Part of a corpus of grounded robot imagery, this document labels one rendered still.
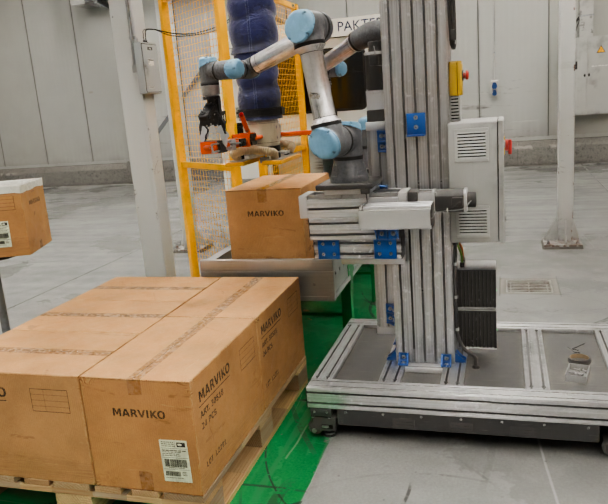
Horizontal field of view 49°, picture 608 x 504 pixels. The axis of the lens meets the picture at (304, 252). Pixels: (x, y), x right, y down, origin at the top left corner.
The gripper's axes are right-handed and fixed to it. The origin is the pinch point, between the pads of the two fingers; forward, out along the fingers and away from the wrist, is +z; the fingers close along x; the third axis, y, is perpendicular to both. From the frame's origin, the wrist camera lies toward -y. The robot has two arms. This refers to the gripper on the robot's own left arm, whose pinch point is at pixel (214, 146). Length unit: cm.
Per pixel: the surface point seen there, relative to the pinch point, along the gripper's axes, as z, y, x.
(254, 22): -52, 50, -4
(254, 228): 46, 52, 7
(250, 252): 58, 52, 10
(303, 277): 69, 44, -20
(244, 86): -24, 51, 5
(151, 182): 28, 113, 97
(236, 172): 24, 119, 42
